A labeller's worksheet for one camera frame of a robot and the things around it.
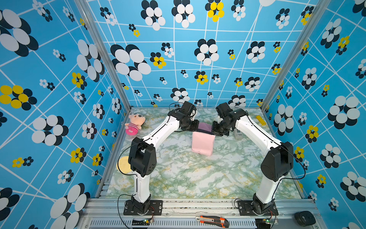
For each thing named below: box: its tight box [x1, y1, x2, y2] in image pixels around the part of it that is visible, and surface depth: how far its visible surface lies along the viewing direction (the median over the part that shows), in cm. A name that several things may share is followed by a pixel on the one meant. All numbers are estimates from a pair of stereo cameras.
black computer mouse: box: [294, 210, 316, 227], surface depth 70 cm
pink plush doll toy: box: [124, 113, 146, 136], surface depth 105 cm
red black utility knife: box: [195, 215, 230, 229], surface depth 71 cm
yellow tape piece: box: [255, 115, 267, 126], surface depth 114 cm
